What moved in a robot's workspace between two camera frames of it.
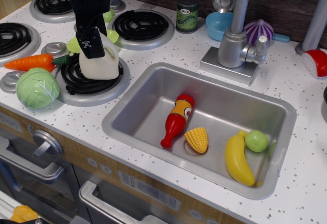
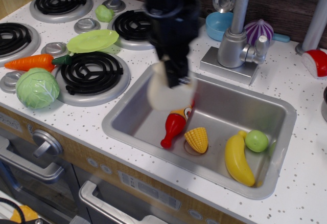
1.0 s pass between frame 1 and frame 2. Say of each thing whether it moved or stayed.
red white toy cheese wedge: stayed
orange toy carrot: stayed
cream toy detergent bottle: moved
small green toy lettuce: stayed
